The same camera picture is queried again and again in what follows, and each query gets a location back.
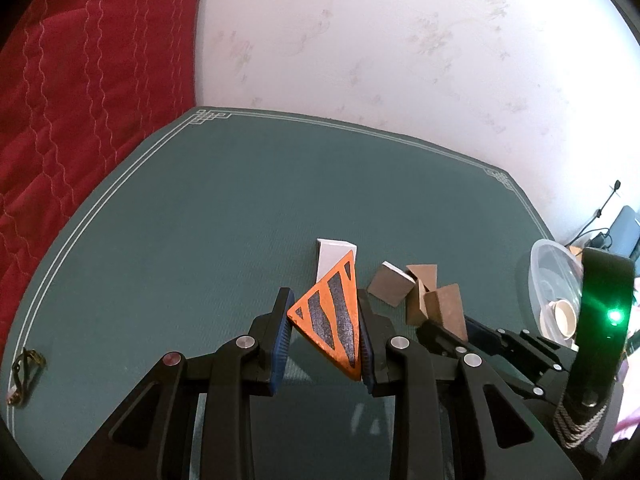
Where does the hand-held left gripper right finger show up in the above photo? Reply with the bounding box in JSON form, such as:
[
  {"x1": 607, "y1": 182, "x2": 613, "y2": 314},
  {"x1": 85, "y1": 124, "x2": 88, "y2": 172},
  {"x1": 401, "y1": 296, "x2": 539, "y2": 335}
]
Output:
[{"x1": 356, "y1": 290, "x2": 581, "y2": 480}]

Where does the black power cable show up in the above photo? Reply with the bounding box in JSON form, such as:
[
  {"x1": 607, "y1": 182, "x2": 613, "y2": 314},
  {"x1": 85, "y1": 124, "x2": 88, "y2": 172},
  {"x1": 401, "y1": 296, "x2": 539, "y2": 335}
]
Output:
[{"x1": 567, "y1": 179, "x2": 624, "y2": 247}]

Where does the white block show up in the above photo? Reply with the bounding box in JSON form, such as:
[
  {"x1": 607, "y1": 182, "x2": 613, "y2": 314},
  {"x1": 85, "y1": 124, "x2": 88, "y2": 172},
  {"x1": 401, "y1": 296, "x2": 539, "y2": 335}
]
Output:
[{"x1": 316, "y1": 239, "x2": 359, "y2": 284}]

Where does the clear plastic bowl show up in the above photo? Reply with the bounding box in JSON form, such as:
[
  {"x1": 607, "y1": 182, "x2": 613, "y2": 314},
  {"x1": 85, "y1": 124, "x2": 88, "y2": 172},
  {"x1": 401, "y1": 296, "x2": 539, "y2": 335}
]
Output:
[{"x1": 529, "y1": 239, "x2": 587, "y2": 357}]

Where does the red quilted bedspread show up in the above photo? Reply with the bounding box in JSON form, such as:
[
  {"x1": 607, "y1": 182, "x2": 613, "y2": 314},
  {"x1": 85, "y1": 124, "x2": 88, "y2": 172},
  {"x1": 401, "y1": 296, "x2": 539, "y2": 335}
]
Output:
[{"x1": 0, "y1": 0, "x2": 207, "y2": 311}]

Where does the orange black-striped block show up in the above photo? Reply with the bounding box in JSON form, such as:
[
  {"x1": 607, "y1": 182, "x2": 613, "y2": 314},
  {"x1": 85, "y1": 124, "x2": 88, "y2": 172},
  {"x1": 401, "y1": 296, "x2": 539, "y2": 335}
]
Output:
[{"x1": 287, "y1": 252, "x2": 362, "y2": 382}]

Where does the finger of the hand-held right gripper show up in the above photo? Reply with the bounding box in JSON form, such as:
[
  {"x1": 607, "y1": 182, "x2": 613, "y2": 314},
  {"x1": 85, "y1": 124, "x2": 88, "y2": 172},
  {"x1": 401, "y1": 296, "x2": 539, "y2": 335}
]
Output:
[
  {"x1": 417, "y1": 319, "x2": 547, "y2": 404},
  {"x1": 465, "y1": 316, "x2": 572, "y2": 375}
]

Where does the metal key clip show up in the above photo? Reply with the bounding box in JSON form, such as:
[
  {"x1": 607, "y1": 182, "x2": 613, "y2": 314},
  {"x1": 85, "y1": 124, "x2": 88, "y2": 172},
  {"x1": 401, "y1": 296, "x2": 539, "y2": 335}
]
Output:
[{"x1": 6, "y1": 348, "x2": 49, "y2": 405}]

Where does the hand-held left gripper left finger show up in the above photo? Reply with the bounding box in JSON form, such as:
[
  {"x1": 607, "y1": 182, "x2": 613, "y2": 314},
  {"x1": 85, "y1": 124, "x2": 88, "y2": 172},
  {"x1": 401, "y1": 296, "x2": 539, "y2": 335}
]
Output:
[{"x1": 62, "y1": 287, "x2": 296, "y2": 480}]

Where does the brown wooden block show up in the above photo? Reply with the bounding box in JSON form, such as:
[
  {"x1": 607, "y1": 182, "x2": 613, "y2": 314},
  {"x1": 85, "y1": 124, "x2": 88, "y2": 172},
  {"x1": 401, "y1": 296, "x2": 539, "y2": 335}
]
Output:
[
  {"x1": 367, "y1": 261, "x2": 417, "y2": 307},
  {"x1": 423, "y1": 283, "x2": 469, "y2": 342},
  {"x1": 405, "y1": 264, "x2": 439, "y2": 327}
]

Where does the white round cup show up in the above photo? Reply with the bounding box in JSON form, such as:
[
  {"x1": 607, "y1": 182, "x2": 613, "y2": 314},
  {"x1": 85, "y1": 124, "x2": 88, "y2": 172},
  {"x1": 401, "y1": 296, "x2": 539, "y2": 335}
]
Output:
[{"x1": 552, "y1": 299, "x2": 577, "y2": 339}]

